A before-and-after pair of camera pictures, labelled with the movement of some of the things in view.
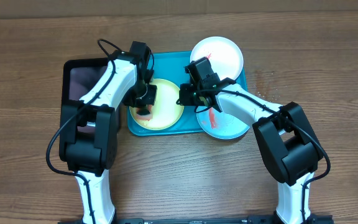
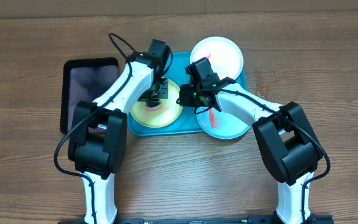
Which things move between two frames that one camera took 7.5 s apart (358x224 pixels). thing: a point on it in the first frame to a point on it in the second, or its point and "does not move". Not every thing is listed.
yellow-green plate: x=167 y=112 does not move
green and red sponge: x=146 y=117 to x=154 y=108
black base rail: x=311 y=219 does not move
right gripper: x=186 y=96 does not move
